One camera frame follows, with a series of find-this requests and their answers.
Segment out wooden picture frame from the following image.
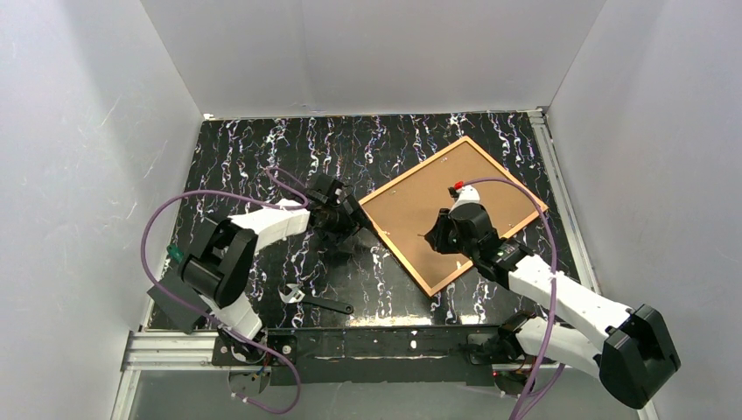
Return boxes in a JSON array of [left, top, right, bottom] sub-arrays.
[[360, 136, 548, 297]]

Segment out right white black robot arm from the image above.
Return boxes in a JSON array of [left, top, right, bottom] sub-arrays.
[[424, 203, 682, 410]]

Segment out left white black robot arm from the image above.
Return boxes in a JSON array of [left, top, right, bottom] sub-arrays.
[[178, 173, 374, 340]]

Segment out black adjustable wrench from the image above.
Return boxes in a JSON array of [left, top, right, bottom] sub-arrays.
[[279, 283, 354, 315]]

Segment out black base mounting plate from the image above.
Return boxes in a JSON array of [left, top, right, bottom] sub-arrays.
[[211, 324, 557, 388]]

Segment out dark grey flat box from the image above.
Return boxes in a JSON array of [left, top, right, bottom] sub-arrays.
[[147, 270, 209, 334]]

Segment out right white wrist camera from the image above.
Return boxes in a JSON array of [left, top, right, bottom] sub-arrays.
[[448, 181, 480, 211]]

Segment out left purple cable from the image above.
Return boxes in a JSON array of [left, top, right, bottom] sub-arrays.
[[140, 166, 312, 416]]

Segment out green handled tool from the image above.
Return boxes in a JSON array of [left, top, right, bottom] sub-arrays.
[[166, 244, 184, 263]]

